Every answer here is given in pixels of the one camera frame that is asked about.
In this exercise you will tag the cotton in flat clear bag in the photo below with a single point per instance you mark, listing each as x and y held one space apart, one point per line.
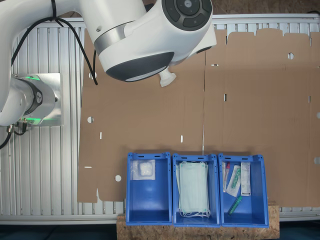
144 170

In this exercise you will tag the blue bin holding cotton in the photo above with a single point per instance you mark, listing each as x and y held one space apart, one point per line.
150 197

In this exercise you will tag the brown cardboard sheet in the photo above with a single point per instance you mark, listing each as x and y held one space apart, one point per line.
262 112
150 120

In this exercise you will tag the white face mask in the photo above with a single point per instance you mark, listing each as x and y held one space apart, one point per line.
178 180
193 187

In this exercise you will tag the red-capped tube packet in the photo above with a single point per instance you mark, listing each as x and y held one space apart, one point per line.
225 175

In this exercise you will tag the green syringe in clear packet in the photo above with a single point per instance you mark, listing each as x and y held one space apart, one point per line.
235 178

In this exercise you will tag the blue bin holding masks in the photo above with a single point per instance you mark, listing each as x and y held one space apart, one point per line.
215 190

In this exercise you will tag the printed white flat packet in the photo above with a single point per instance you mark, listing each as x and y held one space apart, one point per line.
246 180

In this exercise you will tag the loose green capped needle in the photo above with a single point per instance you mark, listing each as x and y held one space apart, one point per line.
235 205

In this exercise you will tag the blue bin holding syringe packets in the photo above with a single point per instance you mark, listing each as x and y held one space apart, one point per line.
250 207

